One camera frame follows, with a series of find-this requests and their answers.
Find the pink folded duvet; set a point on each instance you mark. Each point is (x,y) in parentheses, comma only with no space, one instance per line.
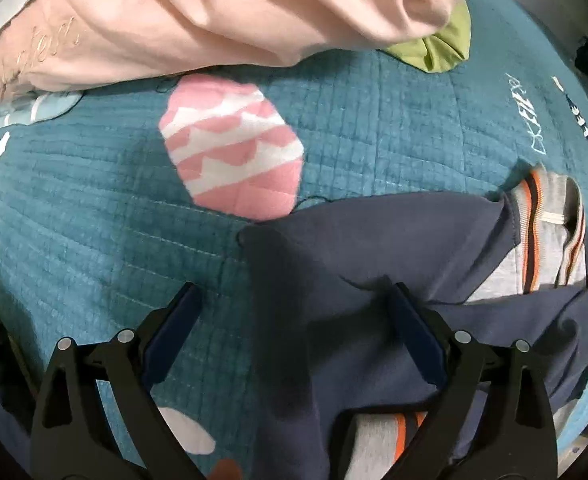
(65,45)

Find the teal quilted bed cover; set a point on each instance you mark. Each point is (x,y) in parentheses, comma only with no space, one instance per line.
(96,228)

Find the green folded duvet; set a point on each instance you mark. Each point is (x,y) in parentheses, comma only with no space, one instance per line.
(441,51)

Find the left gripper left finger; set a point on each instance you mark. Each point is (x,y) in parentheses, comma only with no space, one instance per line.
(70,435)

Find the grey navy varsity jacket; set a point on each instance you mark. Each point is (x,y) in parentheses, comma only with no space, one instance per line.
(339,395)

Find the light blue pillow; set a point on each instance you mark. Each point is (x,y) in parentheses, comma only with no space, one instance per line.
(37,107)

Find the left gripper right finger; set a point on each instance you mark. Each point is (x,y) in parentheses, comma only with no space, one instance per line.
(492,418)

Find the person left hand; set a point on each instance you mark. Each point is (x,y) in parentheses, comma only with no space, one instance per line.
(226,470)

